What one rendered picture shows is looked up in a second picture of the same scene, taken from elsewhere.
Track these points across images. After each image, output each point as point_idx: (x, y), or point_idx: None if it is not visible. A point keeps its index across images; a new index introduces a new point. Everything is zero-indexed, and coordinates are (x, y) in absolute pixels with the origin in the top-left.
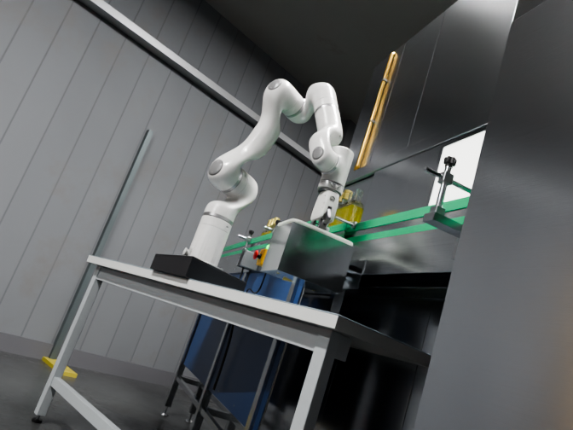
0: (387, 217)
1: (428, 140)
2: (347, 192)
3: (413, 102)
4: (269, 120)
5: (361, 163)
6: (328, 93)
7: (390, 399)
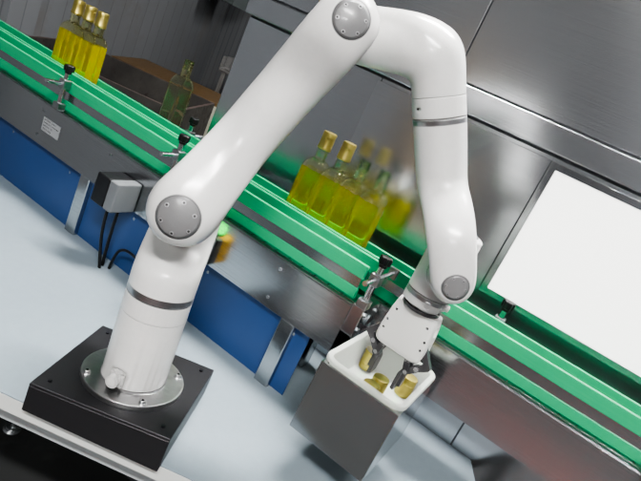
0: (481, 325)
1: (520, 117)
2: (351, 150)
3: None
4: (308, 96)
5: None
6: (463, 81)
7: None
